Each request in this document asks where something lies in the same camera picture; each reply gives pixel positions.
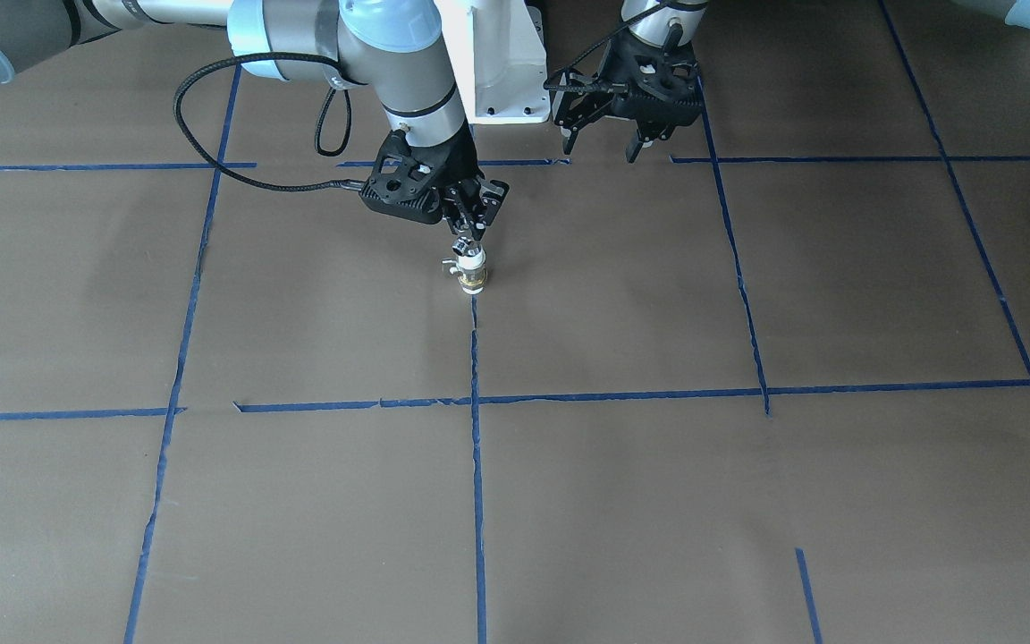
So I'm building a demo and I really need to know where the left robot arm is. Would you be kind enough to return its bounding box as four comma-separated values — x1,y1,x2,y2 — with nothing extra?
694,1,1030,191

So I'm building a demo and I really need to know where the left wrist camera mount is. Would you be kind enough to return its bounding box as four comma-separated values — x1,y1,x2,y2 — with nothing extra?
598,31,703,143

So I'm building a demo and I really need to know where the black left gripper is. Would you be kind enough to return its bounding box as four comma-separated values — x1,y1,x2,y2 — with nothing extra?
549,70,659,164

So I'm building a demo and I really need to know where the chrome angle valve fitting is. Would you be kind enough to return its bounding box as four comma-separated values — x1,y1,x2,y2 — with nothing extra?
442,236,486,275

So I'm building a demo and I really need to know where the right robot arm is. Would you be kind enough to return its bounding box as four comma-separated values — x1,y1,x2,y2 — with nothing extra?
0,1,508,264

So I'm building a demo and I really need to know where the white PPR brass fitting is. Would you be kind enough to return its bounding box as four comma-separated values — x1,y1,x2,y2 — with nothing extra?
453,261,489,296

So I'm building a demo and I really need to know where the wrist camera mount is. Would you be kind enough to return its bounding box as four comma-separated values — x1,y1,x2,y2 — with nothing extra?
359,123,482,225
598,31,703,143

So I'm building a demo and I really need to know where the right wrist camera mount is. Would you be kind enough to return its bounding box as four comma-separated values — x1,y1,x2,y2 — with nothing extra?
359,123,482,225

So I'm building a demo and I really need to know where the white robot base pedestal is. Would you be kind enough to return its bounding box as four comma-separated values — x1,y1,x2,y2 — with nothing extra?
436,1,549,125

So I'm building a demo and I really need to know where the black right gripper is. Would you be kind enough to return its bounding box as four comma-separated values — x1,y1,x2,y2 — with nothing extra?
440,178,510,257

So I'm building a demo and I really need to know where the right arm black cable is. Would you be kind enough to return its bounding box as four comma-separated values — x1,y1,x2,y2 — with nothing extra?
173,54,368,194

